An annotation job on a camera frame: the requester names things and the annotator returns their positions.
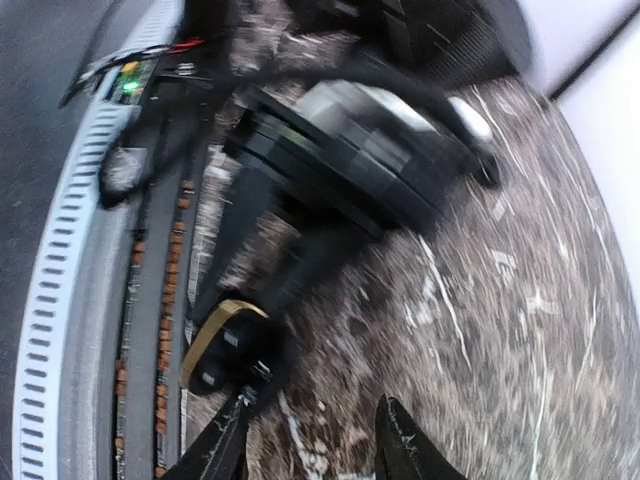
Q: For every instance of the white slotted cable duct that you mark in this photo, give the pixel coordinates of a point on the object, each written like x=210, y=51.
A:
x=63, y=390

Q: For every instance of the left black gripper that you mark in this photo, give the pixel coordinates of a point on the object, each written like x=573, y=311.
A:
x=360, y=150

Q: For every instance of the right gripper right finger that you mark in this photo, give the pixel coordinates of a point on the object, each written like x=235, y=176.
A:
x=403, y=451

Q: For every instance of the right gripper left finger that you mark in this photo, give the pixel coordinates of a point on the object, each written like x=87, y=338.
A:
x=219, y=451

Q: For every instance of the black charging case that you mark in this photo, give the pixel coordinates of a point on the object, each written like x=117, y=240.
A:
x=239, y=346

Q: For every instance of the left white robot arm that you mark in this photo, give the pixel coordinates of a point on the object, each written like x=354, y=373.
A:
x=418, y=50

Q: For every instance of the black front frame rail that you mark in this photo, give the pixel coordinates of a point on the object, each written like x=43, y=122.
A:
x=155, y=176

